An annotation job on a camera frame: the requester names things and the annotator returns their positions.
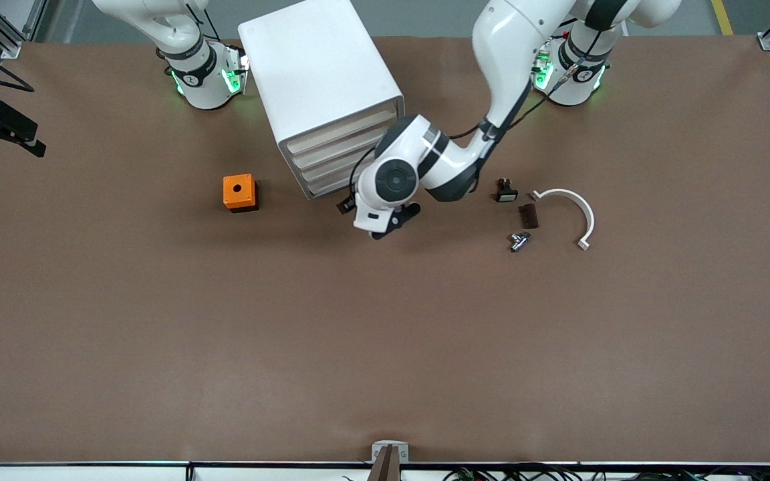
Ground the white drawer cabinet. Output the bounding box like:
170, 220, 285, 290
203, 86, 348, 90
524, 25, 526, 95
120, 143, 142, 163
237, 0, 408, 201

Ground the orange switch box with hole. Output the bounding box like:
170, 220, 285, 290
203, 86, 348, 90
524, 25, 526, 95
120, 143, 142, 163
223, 174, 259, 214

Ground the white curved bracket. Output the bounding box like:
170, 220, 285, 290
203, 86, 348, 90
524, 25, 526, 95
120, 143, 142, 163
530, 188, 596, 252

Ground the black cable bundle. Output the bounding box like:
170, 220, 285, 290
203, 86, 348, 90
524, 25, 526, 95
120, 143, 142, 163
442, 463, 770, 481

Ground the white table edge rail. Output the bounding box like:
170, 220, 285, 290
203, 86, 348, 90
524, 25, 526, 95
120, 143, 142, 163
0, 461, 770, 481

